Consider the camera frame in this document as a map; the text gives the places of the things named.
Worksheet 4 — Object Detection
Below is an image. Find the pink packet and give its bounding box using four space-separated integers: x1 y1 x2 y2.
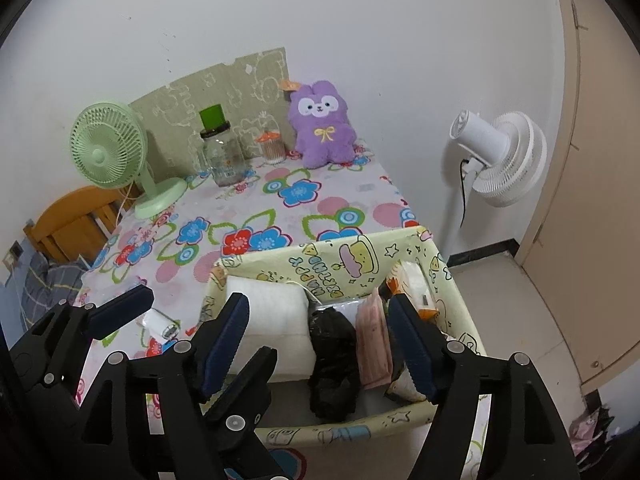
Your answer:
356 296 397 390

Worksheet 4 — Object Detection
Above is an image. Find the printed cardboard panel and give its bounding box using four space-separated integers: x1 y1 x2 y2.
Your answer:
129 47 291 181

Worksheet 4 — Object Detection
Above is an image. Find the pink printed bag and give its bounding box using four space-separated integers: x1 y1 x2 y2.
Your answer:
570 400 624 461

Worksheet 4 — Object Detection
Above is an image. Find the green plastic cap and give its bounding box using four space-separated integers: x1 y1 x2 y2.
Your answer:
200 104 224 133

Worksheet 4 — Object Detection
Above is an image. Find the white fan cable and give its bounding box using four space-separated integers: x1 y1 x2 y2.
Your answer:
116 180 141 222

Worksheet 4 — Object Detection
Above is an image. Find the beige wardrobe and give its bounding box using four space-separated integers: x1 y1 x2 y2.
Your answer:
515 0 640 396

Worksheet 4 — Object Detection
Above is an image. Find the clear plastic package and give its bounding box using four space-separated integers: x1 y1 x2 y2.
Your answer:
316 299 362 317

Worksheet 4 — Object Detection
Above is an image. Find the white standing fan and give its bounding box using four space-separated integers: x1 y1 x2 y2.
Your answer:
440 109 549 261

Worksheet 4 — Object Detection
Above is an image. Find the purple plush toy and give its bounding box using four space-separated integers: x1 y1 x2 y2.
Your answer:
282 79 359 170

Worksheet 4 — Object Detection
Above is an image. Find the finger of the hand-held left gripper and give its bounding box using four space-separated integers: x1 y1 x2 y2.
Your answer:
201 346 292 480
9 286 155 398

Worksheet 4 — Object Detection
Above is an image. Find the black plastic bag roll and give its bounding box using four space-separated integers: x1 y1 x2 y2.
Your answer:
307 307 362 421

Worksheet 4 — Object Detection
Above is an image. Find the black fan cable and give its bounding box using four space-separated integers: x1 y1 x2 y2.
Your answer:
458 159 475 229

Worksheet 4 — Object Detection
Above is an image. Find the yellow printed fabric storage box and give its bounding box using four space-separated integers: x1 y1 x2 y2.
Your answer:
200 225 489 449

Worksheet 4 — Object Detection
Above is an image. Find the orange printed packet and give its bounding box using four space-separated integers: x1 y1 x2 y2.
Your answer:
387 260 439 321

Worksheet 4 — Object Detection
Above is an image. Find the wooden chair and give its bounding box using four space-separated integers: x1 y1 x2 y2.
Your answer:
22 185 134 266

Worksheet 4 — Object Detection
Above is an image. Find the toothpick container orange lid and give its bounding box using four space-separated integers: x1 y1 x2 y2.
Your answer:
256 131 286 165

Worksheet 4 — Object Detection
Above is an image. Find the small white roll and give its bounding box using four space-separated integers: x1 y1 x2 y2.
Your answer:
142 309 179 342

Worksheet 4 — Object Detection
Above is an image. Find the glass mug jar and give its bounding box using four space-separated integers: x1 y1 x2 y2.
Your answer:
192 127 247 189

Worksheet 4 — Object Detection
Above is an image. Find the grey plaid pillow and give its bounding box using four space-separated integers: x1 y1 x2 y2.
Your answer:
17 252 87 331

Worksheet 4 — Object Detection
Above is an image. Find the green desk fan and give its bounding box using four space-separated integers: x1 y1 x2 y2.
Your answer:
70 101 189 220

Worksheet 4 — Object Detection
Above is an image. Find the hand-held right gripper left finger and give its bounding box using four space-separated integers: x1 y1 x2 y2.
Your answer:
82 292 251 480

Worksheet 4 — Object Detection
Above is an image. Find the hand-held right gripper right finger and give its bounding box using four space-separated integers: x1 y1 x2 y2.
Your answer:
388 293 581 480

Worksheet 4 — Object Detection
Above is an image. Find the white cloth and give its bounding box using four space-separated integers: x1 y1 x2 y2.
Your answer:
220 275 319 384

